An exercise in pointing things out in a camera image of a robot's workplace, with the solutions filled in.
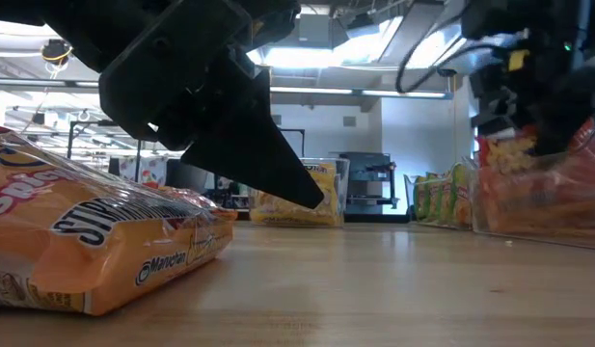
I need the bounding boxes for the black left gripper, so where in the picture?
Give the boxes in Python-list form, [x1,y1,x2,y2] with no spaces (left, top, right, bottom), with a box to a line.
[41,0,325,210]

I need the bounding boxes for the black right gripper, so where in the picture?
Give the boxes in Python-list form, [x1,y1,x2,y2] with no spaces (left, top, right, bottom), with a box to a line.
[463,0,595,156]

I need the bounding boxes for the yellow noodle pack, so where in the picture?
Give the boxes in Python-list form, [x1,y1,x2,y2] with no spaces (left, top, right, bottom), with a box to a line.
[251,162,338,227]

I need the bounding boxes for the green noodle pack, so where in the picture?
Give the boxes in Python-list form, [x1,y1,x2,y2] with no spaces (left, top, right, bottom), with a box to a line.
[450,163,473,229]
[424,172,441,227]
[437,168,455,227]
[412,175,427,226]

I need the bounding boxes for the yellow tape tag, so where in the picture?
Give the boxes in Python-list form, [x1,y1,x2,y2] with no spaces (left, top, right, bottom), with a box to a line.
[507,49,530,72]

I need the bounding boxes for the bright ceiling light panel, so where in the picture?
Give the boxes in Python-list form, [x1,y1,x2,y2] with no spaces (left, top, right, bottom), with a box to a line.
[248,45,349,68]

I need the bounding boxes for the colourful printed cloth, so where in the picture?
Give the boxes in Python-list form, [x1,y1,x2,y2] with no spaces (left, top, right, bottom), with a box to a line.
[117,154,169,190]

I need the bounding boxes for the black shelf rack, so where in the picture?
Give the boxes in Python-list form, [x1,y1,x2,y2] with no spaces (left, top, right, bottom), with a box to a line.
[67,120,145,184]

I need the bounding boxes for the clear plastic bin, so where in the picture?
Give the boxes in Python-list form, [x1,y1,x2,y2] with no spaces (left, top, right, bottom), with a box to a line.
[403,162,475,230]
[472,118,595,251]

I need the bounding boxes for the yellow snack packets in bin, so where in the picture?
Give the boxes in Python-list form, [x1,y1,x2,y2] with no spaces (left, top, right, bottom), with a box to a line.
[247,156,351,228]

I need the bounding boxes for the grey ceiling box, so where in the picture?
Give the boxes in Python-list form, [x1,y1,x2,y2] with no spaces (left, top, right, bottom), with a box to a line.
[299,13,336,42]

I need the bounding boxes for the ceiling light tube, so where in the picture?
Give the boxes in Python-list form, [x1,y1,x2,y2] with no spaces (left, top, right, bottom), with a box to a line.
[270,86,453,100]

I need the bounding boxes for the silver ventilation duct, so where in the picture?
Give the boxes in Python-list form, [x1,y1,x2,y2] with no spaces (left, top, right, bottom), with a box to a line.
[333,0,472,73]

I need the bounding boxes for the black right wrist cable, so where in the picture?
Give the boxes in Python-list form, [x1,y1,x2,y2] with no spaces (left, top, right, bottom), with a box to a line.
[395,9,476,93]

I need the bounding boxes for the ceiling camera with yellow cable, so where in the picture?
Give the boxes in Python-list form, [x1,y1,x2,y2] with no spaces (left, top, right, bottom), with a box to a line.
[40,38,74,67]

